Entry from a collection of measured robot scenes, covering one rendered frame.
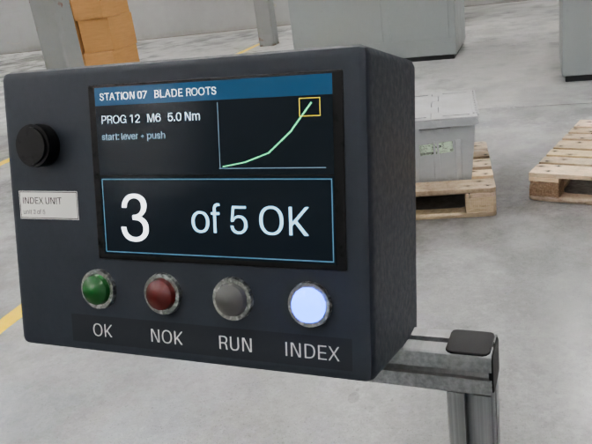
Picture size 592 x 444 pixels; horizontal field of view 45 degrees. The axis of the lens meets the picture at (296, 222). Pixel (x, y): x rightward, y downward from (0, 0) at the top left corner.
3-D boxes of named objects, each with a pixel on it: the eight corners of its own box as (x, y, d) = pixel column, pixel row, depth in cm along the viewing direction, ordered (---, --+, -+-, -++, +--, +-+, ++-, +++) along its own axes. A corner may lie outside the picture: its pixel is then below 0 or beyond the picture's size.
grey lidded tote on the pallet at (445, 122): (476, 146, 397) (474, 88, 385) (482, 181, 342) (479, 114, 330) (401, 152, 406) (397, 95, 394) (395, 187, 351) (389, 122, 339)
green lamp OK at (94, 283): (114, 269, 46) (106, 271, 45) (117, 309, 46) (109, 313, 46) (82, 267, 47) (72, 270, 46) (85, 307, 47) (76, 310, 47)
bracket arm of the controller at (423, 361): (499, 371, 48) (499, 332, 47) (493, 397, 45) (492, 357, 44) (196, 340, 57) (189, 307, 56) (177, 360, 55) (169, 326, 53)
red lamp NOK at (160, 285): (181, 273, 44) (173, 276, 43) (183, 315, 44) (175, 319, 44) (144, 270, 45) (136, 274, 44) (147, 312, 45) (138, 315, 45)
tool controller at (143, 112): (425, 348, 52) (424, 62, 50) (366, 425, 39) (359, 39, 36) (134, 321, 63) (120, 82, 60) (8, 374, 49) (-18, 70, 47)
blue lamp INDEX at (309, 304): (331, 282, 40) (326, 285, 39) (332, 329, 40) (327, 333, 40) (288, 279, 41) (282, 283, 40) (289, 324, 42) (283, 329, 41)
